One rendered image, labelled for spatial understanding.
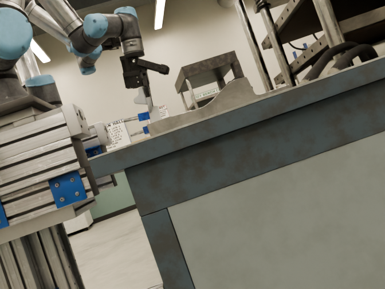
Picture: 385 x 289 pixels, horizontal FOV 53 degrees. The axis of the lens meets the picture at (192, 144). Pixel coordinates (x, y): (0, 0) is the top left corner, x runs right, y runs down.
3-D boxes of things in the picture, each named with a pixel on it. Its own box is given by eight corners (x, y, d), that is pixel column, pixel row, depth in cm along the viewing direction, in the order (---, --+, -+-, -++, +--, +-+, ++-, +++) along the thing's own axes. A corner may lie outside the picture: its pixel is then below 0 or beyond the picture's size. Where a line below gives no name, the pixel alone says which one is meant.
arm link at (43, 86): (35, 105, 154) (24, 73, 154) (31, 113, 166) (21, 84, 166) (65, 98, 160) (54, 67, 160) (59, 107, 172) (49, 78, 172)
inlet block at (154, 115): (124, 128, 134) (120, 113, 134) (126, 128, 139) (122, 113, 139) (161, 120, 135) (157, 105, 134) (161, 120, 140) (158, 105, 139)
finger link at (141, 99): (137, 115, 134) (132, 90, 135) (153, 112, 134) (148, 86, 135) (136, 113, 131) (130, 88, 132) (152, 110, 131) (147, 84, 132)
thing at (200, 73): (227, 194, 568) (180, 63, 572) (209, 189, 721) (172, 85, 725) (284, 172, 582) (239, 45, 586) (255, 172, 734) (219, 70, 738)
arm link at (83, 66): (85, 69, 179) (77, 47, 179) (79, 77, 189) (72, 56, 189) (101, 66, 183) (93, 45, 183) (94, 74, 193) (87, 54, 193)
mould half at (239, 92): (155, 149, 129) (141, 112, 130) (160, 150, 155) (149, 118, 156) (294, 101, 130) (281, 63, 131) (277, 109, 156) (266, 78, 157)
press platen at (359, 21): (341, 34, 149) (336, 22, 149) (275, 85, 259) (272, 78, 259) (518, -27, 151) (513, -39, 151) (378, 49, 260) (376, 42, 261)
